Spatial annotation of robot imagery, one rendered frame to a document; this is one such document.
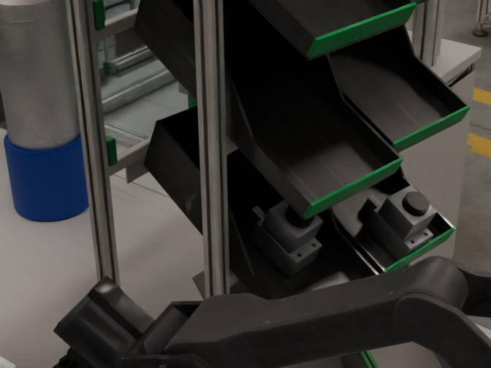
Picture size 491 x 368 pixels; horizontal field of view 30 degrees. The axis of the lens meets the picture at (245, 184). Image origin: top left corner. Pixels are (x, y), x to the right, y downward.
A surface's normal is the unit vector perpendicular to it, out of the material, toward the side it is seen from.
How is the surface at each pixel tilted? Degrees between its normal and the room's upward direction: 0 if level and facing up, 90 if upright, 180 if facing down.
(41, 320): 0
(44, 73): 90
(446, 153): 90
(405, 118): 25
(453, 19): 0
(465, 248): 0
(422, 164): 90
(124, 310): 35
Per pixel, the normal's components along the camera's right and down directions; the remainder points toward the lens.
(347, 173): 0.27, -0.63
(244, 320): -0.33, -0.88
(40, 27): 0.45, 0.44
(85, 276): -0.01, -0.86
